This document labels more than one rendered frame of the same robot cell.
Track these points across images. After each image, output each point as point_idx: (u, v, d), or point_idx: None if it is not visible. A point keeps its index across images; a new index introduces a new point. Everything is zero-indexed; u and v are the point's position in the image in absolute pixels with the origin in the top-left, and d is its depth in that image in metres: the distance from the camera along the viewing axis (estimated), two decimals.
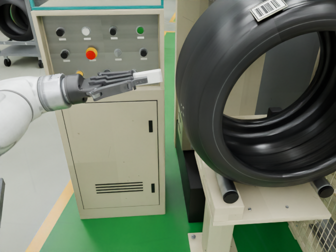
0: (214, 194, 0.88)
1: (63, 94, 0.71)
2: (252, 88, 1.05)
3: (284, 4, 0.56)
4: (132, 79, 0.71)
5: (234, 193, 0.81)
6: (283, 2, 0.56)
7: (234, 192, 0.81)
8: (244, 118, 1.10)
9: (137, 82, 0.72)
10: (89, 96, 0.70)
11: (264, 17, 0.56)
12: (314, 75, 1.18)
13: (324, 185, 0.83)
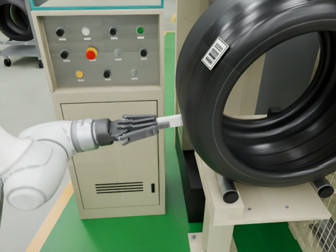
0: (214, 194, 0.88)
1: (94, 138, 0.78)
2: (252, 88, 1.05)
3: (225, 45, 0.59)
4: (156, 124, 0.79)
5: (234, 193, 0.81)
6: (224, 43, 0.59)
7: (234, 192, 0.81)
8: (244, 118, 1.10)
9: (160, 127, 0.79)
10: (117, 140, 0.78)
11: (214, 64, 0.60)
12: (314, 75, 1.18)
13: (324, 185, 0.83)
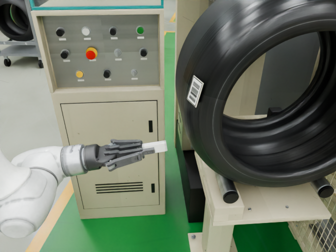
0: (214, 194, 0.88)
1: (82, 164, 0.82)
2: (252, 88, 1.05)
3: (200, 82, 0.63)
4: (141, 151, 0.83)
5: (224, 198, 0.82)
6: (199, 81, 0.63)
7: (223, 197, 0.82)
8: (244, 118, 1.10)
9: (146, 153, 0.84)
10: (104, 166, 0.82)
11: (197, 101, 0.65)
12: (314, 75, 1.18)
13: (318, 193, 0.85)
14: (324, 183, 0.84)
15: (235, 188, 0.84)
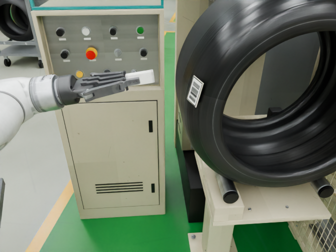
0: (214, 194, 0.88)
1: (55, 95, 0.71)
2: (252, 88, 1.05)
3: (200, 82, 0.63)
4: (124, 80, 0.71)
5: (224, 198, 0.82)
6: (199, 81, 0.63)
7: (223, 197, 0.82)
8: (244, 118, 1.10)
9: (129, 83, 0.72)
10: (81, 97, 0.70)
11: (197, 101, 0.65)
12: (314, 75, 1.18)
13: (318, 193, 0.85)
14: (324, 183, 0.84)
15: (235, 188, 0.84)
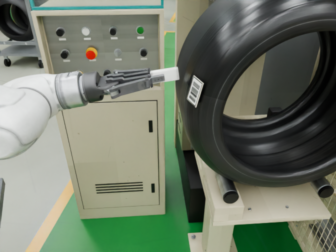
0: (214, 194, 0.88)
1: (81, 92, 0.71)
2: (252, 88, 1.05)
3: (200, 82, 0.63)
4: (150, 77, 0.71)
5: (224, 198, 0.82)
6: (199, 81, 0.63)
7: (223, 197, 0.82)
8: (244, 118, 1.10)
9: (154, 80, 0.72)
10: (106, 94, 0.70)
11: (197, 101, 0.65)
12: (314, 75, 1.18)
13: (318, 193, 0.85)
14: (324, 183, 0.84)
15: (235, 188, 0.84)
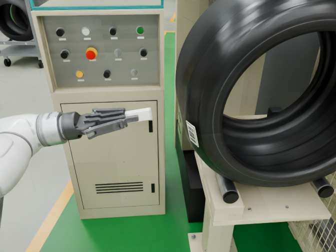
0: (214, 194, 0.88)
1: (60, 132, 0.76)
2: (252, 88, 1.05)
3: (192, 127, 0.69)
4: (124, 118, 0.77)
5: (225, 201, 0.83)
6: (191, 126, 0.69)
7: (224, 201, 0.83)
8: (244, 118, 1.10)
9: (129, 120, 0.77)
10: (84, 134, 0.76)
11: (197, 142, 0.71)
12: (314, 75, 1.18)
13: (321, 196, 0.86)
14: (318, 185, 0.84)
15: (232, 185, 0.84)
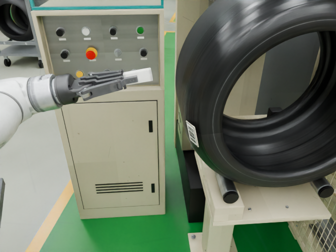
0: (214, 194, 0.88)
1: (53, 95, 0.71)
2: (252, 88, 1.05)
3: (192, 127, 0.69)
4: (122, 79, 0.71)
5: (225, 201, 0.83)
6: (191, 126, 0.69)
7: (224, 201, 0.83)
8: (244, 118, 1.10)
9: (127, 81, 0.72)
10: (79, 96, 0.70)
11: (197, 142, 0.71)
12: (314, 75, 1.18)
13: (321, 196, 0.86)
14: (318, 185, 0.84)
15: (232, 185, 0.84)
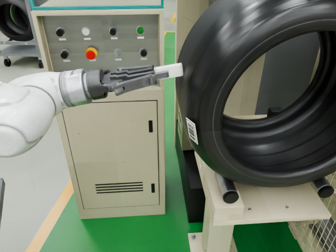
0: (214, 194, 0.88)
1: (85, 89, 0.70)
2: (252, 88, 1.05)
3: (192, 124, 0.68)
4: (154, 73, 0.71)
5: (226, 202, 0.83)
6: (191, 123, 0.69)
7: (225, 202, 0.83)
8: (244, 118, 1.10)
9: (158, 76, 0.71)
10: (111, 91, 0.70)
11: (196, 140, 0.70)
12: (314, 75, 1.18)
13: (324, 195, 0.86)
14: (316, 187, 0.85)
15: (231, 185, 0.83)
